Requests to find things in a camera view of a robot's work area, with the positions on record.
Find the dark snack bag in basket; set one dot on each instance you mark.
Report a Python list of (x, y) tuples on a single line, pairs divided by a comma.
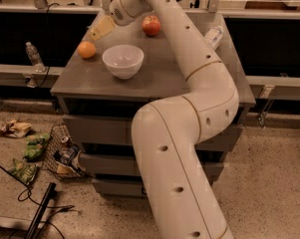
[(68, 157)]

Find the green chip bag lower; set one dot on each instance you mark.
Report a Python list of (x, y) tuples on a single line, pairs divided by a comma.
[(24, 172)]

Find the brown snack wrapper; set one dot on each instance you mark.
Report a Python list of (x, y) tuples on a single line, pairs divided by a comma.
[(15, 129)]

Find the orange fruit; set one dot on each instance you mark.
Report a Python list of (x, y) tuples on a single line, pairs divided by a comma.
[(86, 49)]

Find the black bar stand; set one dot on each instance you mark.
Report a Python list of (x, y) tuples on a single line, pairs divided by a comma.
[(49, 194)]

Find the middle grey drawer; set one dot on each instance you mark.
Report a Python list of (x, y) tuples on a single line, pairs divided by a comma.
[(119, 166)]

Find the green chip bag upper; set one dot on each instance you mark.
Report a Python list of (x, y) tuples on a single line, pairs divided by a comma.
[(35, 146)]

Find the small standing water bottle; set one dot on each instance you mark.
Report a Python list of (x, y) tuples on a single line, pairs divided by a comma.
[(35, 57)]

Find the clear plastic bottle lying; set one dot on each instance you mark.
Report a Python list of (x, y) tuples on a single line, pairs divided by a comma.
[(213, 37)]

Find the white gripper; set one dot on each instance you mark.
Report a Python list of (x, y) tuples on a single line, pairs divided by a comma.
[(117, 11)]

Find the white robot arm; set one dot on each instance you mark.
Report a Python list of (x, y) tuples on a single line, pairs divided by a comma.
[(165, 132)]

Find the white ceramic bowl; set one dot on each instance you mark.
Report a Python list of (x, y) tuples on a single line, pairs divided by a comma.
[(123, 61)]

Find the top grey drawer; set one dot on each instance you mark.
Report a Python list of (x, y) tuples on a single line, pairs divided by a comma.
[(86, 129)]

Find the bottom grey drawer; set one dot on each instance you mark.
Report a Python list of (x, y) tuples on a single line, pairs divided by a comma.
[(119, 188)]

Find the soda can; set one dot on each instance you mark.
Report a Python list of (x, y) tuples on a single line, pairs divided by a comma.
[(66, 141)]

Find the grey drawer cabinet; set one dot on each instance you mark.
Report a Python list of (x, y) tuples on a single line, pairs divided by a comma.
[(86, 88)]

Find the wire mesh basket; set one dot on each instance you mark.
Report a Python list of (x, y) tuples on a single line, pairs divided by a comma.
[(59, 171)]

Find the red apple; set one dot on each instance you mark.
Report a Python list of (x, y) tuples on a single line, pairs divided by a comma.
[(151, 25)]

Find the green chip bag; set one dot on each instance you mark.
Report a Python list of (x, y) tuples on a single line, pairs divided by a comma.
[(24, 172), (35, 146)]

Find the grey drawer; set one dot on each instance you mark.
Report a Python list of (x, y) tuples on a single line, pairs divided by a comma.
[(119, 188), (119, 166), (86, 129)]

